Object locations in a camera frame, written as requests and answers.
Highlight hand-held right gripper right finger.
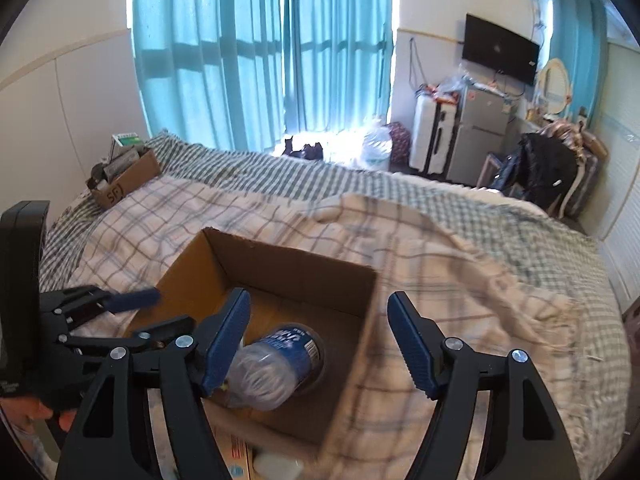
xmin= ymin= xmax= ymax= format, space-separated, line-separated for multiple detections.
xmin=387 ymin=291 xmax=581 ymax=480

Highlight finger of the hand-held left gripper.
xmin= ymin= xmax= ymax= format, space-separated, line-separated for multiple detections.
xmin=40 ymin=285 xmax=162 ymax=332
xmin=60 ymin=316 xmax=201 ymax=362

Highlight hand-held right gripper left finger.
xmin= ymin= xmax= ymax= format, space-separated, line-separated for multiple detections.
xmin=55 ymin=287 xmax=252 ymax=480

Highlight clear plastic bottle blue label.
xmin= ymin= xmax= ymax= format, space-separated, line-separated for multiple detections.
xmin=224 ymin=322 xmax=327 ymax=412

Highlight large cardboard box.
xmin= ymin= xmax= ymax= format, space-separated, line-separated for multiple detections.
xmin=122 ymin=227 xmax=379 ymax=462

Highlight person's left hand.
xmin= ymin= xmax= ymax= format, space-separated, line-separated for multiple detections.
xmin=0 ymin=392 xmax=80 ymax=433

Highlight beige plaid blanket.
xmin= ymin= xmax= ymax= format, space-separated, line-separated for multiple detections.
xmin=52 ymin=175 xmax=583 ymax=480

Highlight printed paper packet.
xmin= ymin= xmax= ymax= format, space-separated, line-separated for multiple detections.
xmin=211 ymin=424 xmax=257 ymax=480

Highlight small cardboard box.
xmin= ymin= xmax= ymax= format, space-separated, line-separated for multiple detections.
xmin=85 ymin=149 xmax=163 ymax=211

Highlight white plastic object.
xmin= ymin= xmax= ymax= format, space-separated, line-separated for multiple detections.
xmin=252 ymin=452 xmax=305 ymax=480

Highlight green and white carton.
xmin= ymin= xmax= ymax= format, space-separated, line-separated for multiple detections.
xmin=110 ymin=131 xmax=144 ymax=162

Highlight green checked bed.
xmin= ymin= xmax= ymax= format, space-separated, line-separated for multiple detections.
xmin=39 ymin=131 xmax=630 ymax=480

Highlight clear plastic bag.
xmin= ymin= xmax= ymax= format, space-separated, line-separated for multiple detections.
xmin=359 ymin=119 xmax=395 ymax=172

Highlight dark plaid bag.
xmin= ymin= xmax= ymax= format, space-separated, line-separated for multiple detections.
xmin=385 ymin=121 xmax=412 ymax=165

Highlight black shoes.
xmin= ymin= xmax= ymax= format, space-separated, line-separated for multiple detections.
xmin=282 ymin=136 xmax=325 ymax=162

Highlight white suitcase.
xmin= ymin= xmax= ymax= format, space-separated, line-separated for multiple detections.
xmin=408 ymin=91 xmax=462 ymax=177

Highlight grey refrigerator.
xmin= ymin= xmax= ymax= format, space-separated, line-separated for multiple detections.
xmin=446 ymin=82 xmax=519 ymax=187

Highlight black jacket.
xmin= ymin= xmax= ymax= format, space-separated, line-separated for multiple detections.
xmin=515 ymin=132 xmax=582 ymax=217

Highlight striped grey suitcase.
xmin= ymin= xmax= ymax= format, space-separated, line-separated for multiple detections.
xmin=564 ymin=154 xmax=602 ymax=220

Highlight wide teal curtain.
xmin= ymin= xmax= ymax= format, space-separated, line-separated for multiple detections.
xmin=130 ymin=0 xmax=290 ymax=153
xmin=281 ymin=0 xmax=397 ymax=136

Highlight plastic bags with snacks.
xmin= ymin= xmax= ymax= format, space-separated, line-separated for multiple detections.
xmin=424 ymin=66 xmax=483 ymax=107

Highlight brown patterned cloth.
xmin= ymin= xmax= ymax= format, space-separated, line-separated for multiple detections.
xmin=536 ymin=119 xmax=610 ymax=162

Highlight oval white mirror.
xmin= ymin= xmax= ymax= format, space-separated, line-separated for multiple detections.
xmin=537 ymin=58 xmax=572 ymax=117

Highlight narrow teal curtain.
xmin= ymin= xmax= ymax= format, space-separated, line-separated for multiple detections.
xmin=544 ymin=0 xmax=610 ymax=128

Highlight black wall television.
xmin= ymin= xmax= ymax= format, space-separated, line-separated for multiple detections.
xmin=461 ymin=13 xmax=541 ymax=87

